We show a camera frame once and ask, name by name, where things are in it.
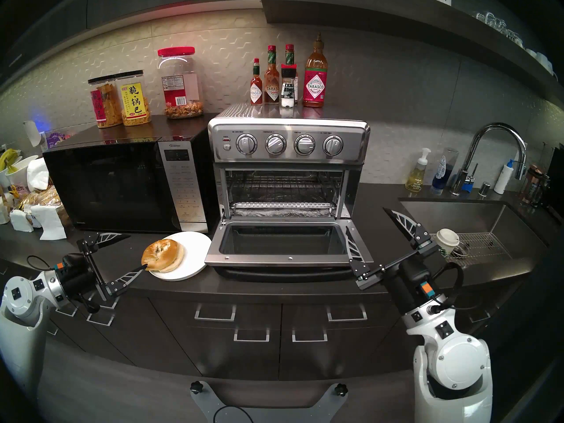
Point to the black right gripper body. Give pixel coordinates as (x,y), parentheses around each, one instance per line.
(410,285)

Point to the clear drinking glass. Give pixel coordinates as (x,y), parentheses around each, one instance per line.
(480,17)
(514,38)
(490,20)

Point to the bagged bread loaf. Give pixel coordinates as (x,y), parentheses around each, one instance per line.
(46,197)

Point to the white bottle blue cap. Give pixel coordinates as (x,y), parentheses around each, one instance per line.
(502,179)

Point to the yellow label snack jar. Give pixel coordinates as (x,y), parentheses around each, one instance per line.
(134,100)

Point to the black countertop appliance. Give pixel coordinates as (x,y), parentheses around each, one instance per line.
(556,184)

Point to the clear jar red lid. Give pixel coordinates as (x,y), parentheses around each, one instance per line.
(180,87)

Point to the copper lidded jar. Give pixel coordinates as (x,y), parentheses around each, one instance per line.
(530,184)

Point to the dark upper wall cabinet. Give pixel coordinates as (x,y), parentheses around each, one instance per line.
(110,3)

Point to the small white paper bag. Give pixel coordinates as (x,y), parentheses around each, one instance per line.
(21,221)
(3,213)

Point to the small blue sponge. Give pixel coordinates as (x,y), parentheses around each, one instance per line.
(469,186)

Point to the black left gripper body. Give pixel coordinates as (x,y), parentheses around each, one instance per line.
(75,274)

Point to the paper coffee cup white lid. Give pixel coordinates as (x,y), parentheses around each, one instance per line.
(448,240)

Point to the white mug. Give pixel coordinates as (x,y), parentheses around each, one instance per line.
(545,64)
(533,54)

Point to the chrome gooseneck faucet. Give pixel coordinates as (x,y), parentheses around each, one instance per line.
(459,182)

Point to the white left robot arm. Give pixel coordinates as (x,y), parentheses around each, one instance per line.
(20,294)

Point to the dark open wall shelf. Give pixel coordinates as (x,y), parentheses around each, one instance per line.
(396,21)

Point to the silver oven control knob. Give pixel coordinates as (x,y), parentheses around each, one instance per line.
(275,144)
(304,145)
(246,144)
(333,145)

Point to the large Tabasco sriracha bottle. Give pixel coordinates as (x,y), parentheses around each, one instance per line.
(314,87)

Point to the round white plate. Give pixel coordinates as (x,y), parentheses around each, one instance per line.
(196,250)

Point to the tall clear tumbler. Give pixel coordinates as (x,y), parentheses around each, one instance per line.
(452,155)

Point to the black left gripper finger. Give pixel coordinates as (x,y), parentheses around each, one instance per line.
(88,243)
(116,289)

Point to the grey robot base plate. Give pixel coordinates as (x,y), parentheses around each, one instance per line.
(207,409)

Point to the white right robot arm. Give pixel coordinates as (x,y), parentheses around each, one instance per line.
(458,360)

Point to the small chrome sink cap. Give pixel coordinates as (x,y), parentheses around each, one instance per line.
(484,188)

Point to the yellow liquid soap dispenser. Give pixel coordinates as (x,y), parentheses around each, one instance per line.
(415,179)

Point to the black base knob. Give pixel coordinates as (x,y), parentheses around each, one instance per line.
(196,387)
(340,389)

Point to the red label snack jar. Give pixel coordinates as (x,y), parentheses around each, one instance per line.
(105,105)

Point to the blue dish soap bottle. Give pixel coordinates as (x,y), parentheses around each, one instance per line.
(438,179)

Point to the dark crusted bagel half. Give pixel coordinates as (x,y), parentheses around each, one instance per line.
(159,251)

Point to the dark lower cabinet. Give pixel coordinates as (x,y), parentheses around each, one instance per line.
(260,360)

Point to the white crumpled paper bag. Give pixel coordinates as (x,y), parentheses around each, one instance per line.
(37,175)

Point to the small Tabasco sauce bottle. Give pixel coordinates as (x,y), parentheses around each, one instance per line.
(256,94)

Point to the stainless steel sink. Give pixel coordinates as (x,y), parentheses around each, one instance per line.
(467,217)

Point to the foil covered oven tray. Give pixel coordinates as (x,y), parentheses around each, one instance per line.
(282,213)

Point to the dark glass french press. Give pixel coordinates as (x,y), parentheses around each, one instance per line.
(543,191)

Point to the black microwave oven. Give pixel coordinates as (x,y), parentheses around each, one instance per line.
(110,184)

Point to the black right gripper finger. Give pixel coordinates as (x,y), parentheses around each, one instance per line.
(368,272)
(422,243)

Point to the pale crusted bagel half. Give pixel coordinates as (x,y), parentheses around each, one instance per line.
(176,263)

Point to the yellow banana bunch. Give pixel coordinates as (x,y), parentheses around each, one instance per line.
(9,157)

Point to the large white paper bag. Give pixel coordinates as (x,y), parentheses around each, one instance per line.
(49,224)

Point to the stainless steel toaster oven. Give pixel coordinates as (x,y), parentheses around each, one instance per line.
(355,138)

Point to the green neck Tabasco bottle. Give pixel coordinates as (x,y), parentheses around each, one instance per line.
(289,56)

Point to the medium Tabasco sauce bottle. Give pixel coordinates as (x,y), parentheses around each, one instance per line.
(272,89)

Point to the glass toaster oven door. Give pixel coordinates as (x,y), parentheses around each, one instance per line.
(282,260)

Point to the purple snack packet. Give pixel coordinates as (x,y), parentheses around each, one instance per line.
(56,139)

